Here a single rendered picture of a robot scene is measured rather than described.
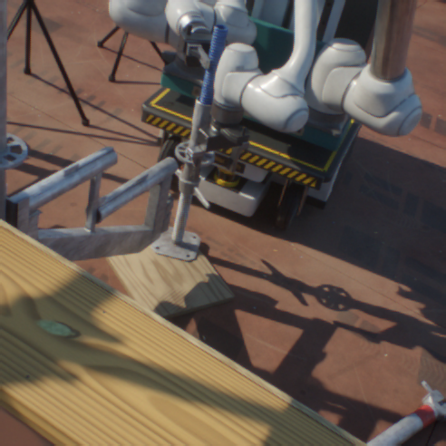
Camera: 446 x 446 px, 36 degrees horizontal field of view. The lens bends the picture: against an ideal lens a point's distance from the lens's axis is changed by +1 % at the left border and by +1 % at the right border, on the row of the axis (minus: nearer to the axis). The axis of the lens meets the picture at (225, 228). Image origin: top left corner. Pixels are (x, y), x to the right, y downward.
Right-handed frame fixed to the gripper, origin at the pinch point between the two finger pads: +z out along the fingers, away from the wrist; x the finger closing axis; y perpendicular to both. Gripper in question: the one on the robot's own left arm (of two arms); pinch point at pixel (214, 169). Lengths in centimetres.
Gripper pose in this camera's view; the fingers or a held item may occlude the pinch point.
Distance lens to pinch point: 201.4
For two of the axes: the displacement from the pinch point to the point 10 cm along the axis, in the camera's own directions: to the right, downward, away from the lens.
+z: -2.0, 7.7, 6.0
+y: -5.6, -6.0, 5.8
